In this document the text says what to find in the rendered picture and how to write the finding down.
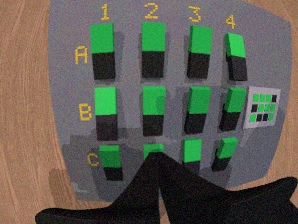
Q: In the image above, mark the grey switch panel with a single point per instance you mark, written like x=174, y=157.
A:
x=206, y=82

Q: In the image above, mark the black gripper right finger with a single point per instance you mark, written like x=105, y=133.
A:
x=192, y=200

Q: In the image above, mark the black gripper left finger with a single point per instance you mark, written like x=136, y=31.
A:
x=137, y=205

